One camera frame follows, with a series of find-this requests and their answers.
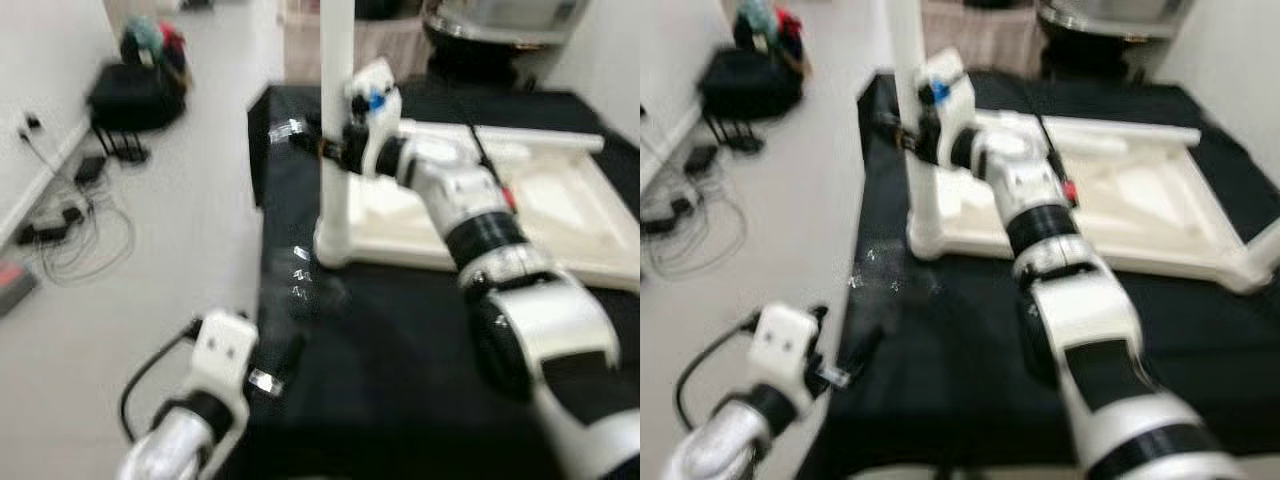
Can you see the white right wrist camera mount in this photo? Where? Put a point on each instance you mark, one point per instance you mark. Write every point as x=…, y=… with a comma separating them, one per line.
x=945, y=95
x=375, y=105

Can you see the clear plastic container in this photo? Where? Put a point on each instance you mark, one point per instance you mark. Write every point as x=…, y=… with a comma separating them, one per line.
x=1120, y=8
x=510, y=10

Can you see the black case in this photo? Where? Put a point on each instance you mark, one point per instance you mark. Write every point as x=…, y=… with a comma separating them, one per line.
x=750, y=85
x=135, y=98

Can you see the beige striped cloth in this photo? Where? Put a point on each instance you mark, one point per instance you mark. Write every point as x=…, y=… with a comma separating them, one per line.
x=985, y=38
x=390, y=45

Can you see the white plastic children table top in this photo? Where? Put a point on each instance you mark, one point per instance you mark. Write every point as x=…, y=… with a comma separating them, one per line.
x=570, y=215
x=1160, y=205

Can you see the black power adapter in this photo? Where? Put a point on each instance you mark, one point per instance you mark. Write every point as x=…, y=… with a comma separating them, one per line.
x=91, y=169
x=700, y=158

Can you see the black round bowl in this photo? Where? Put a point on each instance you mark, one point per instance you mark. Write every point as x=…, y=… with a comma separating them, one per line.
x=500, y=55
x=1110, y=48

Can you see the grey box red label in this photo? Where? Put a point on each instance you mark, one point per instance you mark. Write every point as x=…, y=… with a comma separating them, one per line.
x=15, y=290

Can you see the black oval floor object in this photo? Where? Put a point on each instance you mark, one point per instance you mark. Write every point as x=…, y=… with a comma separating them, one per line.
x=745, y=142
x=134, y=153

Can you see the black tablecloth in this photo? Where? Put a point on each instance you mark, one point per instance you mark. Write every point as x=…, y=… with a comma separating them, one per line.
x=380, y=380
x=960, y=400

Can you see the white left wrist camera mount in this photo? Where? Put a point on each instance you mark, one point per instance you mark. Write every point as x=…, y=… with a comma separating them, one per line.
x=225, y=355
x=785, y=350

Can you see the black power strip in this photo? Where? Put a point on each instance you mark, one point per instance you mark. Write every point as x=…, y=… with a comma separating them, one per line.
x=668, y=220
x=50, y=226

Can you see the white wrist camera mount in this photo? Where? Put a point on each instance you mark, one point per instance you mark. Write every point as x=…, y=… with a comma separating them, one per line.
x=785, y=350
x=225, y=355
x=375, y=105
x=945, y=95

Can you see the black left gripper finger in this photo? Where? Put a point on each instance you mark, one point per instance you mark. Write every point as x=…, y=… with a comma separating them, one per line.
x=290, y=355
x=865, y=348

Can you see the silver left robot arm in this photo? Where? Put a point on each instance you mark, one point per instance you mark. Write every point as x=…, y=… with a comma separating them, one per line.
x=185, y=440
x=730, y=440

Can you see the black wall charger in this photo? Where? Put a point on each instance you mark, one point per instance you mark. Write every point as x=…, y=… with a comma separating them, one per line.
x=30, y=126

